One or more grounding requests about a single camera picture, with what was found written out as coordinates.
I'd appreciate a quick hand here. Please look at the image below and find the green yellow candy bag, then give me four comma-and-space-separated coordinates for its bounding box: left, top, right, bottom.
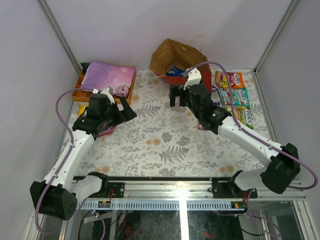
234, 105, 254, 129

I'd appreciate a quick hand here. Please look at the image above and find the wooden tray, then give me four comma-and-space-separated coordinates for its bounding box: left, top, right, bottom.
71, 63, 137, 104

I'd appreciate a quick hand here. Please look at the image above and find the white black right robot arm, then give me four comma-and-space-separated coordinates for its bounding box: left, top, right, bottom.
169, 83, 301, 198

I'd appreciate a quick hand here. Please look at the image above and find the right aluminium frame post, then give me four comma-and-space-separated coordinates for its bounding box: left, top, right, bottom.
253, 0, 301, 75

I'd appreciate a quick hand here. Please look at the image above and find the purple Fox's berries candy bag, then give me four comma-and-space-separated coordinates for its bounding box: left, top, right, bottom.
97, 126, 116, 138

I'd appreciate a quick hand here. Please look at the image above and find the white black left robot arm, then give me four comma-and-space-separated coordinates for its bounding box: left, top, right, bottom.
30, 93, 137, 221

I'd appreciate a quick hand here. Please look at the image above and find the yellow snack packet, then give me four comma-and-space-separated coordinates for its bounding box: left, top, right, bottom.
77, 105, 88, 117

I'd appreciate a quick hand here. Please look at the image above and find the orange Fox's fruits candy bag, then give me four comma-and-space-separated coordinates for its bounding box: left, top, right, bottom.
214, 70, 245, 89

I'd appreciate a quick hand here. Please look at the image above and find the teal Fox's mint candy bag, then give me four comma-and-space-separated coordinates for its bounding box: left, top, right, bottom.
218, 88, 250, 107

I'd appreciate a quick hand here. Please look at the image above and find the aluminium front rail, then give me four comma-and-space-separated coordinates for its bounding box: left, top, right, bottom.
108, 177, 306, 202

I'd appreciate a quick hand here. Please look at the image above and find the aluminium frame post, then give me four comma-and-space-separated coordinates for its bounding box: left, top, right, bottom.
36, 0, 81, 74
253, 0, 301, 75

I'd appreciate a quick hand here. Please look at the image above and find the red brown paper bag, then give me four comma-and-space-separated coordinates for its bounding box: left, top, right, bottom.
149, 38, 208, 85

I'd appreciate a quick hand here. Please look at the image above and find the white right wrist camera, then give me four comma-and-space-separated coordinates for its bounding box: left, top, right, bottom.
183, 67, 202, 90

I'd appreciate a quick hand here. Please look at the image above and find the blue Doritos chips bag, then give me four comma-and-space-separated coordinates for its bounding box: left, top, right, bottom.
165, 66, 185, 77

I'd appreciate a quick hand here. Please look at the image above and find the pink purple folded cloth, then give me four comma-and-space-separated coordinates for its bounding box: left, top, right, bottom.
81, 61, 136, 98

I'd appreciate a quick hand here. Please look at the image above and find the left aluminium frame post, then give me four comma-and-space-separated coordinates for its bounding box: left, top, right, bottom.
36, 0, 81, 74

